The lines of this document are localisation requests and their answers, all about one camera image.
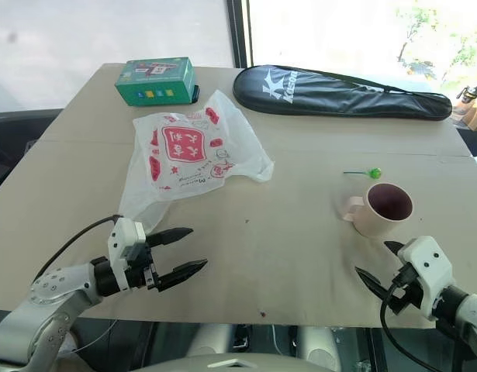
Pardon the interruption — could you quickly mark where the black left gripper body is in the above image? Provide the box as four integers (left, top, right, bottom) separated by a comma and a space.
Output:
126, 243, 161, 291

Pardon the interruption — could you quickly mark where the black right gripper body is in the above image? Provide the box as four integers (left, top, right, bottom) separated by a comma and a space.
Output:
385, 262, 425, 315

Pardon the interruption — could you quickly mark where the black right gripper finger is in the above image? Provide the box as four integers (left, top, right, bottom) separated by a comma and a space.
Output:
354, 266, 390, 300
383, 240, 406, 257

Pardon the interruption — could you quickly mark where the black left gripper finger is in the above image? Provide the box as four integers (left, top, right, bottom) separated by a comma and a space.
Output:
156, 259, 209, 292
145, 227, 195, 249

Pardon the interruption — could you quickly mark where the pink mug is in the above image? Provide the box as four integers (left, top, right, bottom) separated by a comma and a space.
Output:
340, 182, 414, 237

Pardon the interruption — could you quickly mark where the green lollipop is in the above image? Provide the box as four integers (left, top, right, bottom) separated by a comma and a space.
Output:
342, 167, 382, 180

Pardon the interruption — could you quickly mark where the white red printed plastic bag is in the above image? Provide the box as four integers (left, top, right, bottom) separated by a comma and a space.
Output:
118, 89, 275, 236

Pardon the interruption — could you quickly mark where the silver robot torso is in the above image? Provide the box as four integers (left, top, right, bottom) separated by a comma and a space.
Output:
137, 350, 328, 372

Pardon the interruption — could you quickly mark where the green cardboard box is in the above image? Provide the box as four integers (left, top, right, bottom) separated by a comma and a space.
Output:
114, 57, 196, 107

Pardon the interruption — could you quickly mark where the black racket cover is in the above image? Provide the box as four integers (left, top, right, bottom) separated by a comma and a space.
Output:
232, 64, 453, 122

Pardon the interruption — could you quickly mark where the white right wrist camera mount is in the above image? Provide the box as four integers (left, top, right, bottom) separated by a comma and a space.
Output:
396, 236, 455, 321

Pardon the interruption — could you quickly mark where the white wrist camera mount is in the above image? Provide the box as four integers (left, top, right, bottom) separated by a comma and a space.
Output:
107, 217, 147, 291
396, 236, 455, 321

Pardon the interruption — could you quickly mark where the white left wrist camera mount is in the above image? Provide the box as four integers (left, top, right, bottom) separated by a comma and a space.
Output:
107, 217, 147, 291

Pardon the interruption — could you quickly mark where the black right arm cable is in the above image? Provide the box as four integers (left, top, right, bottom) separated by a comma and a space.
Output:
379, 284, 431, 372

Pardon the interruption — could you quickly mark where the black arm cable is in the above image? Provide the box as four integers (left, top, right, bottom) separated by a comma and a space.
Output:
33, 215, 125, 281
379, 284, 431, 372

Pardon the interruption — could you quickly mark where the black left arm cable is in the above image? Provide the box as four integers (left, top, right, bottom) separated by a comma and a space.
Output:
33, 215, 125, 281

